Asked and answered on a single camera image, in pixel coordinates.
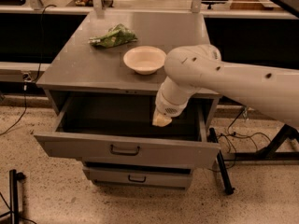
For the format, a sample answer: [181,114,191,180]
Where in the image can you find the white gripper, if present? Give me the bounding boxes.
[152,77,200,127]

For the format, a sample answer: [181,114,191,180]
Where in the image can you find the grey top drawer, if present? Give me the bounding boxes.
[35,94,220,169]

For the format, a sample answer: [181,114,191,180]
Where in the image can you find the grey drawer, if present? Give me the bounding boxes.
[35,94,220,169]
[83,167,192,189]

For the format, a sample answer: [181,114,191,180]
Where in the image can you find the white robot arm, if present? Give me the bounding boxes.
[152,45,299,129]

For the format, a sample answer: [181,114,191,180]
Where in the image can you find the grey drawer cabinet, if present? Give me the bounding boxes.
[37,11,220,175]

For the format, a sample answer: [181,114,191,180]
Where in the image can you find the grey bottom drawer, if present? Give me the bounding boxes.
[83,167,192,189]

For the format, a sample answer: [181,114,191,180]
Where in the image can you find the black stand leg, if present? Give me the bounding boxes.
[209,128,235,195]

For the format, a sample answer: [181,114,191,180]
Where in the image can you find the white bowl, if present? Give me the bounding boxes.
[123,46,166,75]

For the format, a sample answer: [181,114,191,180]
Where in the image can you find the green chip bag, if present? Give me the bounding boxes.
[89,23,137,49]

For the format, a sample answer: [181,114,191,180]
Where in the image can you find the black stand bottom left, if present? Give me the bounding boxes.
[0,169,37,224]

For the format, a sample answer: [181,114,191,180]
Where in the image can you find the black floor cables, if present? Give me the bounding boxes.
[208,107,273,174]

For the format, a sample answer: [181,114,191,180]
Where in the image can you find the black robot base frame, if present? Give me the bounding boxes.
[232,124,299,161]

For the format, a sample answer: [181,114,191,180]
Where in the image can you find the black cable left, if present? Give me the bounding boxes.
[0,4,58,137]

